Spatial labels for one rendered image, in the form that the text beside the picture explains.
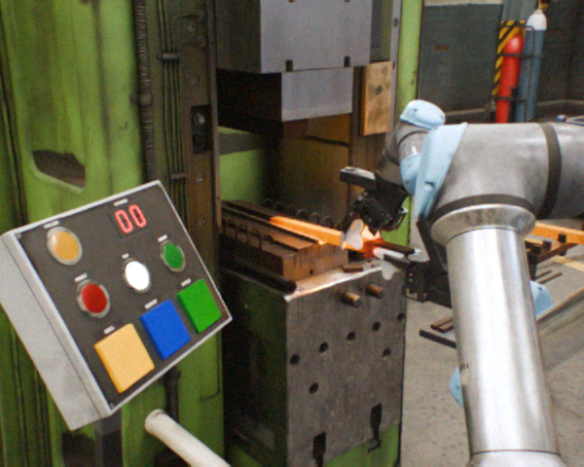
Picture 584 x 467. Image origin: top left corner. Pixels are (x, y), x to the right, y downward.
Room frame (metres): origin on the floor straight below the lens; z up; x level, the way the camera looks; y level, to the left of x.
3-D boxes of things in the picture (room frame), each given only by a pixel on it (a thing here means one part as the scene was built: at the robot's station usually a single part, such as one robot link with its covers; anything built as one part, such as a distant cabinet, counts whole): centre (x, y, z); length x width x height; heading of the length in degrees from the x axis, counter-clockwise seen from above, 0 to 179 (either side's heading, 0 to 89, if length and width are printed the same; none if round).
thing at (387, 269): (1.35, -0.20, 0.99); 0.09 x 0.03 x 0.06; 43
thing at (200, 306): (1.12, 0.16, 1.01); 0.07 x 0.05 x 0.07; 156
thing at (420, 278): (1.28, -0.28, 0.99); 0.12 x 0.08 x 0.09; 40
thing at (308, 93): (1.66, 0.08, 1.32); 0.42 x 0.20 x 0.10; 41
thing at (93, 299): (0.95, 0.28, 1.09); 0.05 x 0.03 x 0.04; 131
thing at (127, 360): (0.93, 0.24, 1.01); 0.07 x 0.05 x 0.07; 156
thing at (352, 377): (1.71, 0.04, 0.69); 0.56 x 0.38 x 0.45; 41
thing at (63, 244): (0.97, 0.32, 1.16); 0.05 x 0.03 x 0.04; 131
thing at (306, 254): (1.66, 0.08, 0.96); 0.42 x 0.20 x 0.09; 41
